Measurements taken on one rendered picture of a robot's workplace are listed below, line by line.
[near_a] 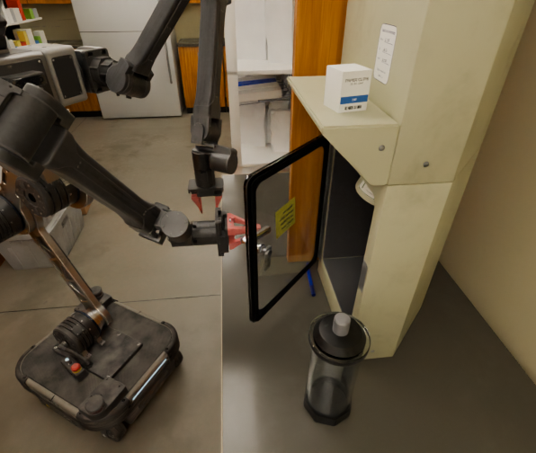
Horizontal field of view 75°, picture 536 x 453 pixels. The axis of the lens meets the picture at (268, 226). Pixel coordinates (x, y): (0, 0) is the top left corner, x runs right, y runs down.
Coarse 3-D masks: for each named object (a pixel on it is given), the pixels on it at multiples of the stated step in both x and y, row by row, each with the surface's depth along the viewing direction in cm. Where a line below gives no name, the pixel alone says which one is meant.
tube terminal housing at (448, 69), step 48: (384, 0) 52; (432, 0) 41; (480, 0) 42; (528, 0) 50; (432, 48) 44; (480, 48) 45; (384, 96) 54; (432, 96) 48; (480, 96) 48; (432, 144) 52; (480, 144) 67; (384, 192) 56; (432, 192) 57; (384, 240) 62; (432, 240) 63; (384, 288) 69; (384, 336) 78
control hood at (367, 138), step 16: (288, 80) 73; (304, 80) 71; (320, 80) 71; (304, 96) 61; (320, 96) 61; (320, 112) 54; (336, 112) 54; (352, 112) 54; (368, 112) 54; (384, 112) 54; (320, 128) 49; (336, 128) 49; (352, 128) 49; (368, 128) 49; (384, 128) 50; (336, 144) 50; (352, 144) 50; (368, 144) 51; (384, 144) 51; (352, 160) 52; (368, 160) 52; (384, 160) 52; (368, 176) 54; (384, 176) 54
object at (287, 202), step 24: (264, 168) 65; (288, 168) 72; (312, 168) 80; (264, 192) 68; (288, 192) 75; (312, 192) 85; (264, 216) 71; (288, 216) 79; (312, 216) 90; (264, 240) 75; (288, 240) 84; (312, 240) 96; (288, 264) 89; (264, 288) 83
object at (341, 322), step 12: (324, 324) 61; (336, 324) 58; (348, 324) 58; (324, 336) 59; (336, 336) 59; (348, 336) 59; (360, 336) 59; (324, 348) 59; (336, 348) 58; (348, 348) 58; (360, 348) 58
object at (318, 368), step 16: (368, 336) 61; (320, 352) 58; (320, 368) 62; (336, 368) 59; (352, 368) 60; (320, 384) 64; (336, 384) 62; (352, 384) 64; (320, 400) 67; (336, 400) 65
